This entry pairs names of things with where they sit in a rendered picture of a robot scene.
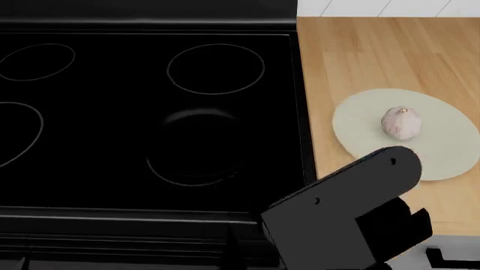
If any black frying pan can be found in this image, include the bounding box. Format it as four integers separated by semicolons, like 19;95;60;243
160;107;247;263

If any black glass-top stove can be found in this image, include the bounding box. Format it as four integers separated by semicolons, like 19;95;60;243
0;0;319;270

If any round cream plate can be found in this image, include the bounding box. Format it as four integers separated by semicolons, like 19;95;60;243
331;88;480;182

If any white garlic bulb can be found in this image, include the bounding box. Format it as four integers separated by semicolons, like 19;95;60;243
380;106;423;142

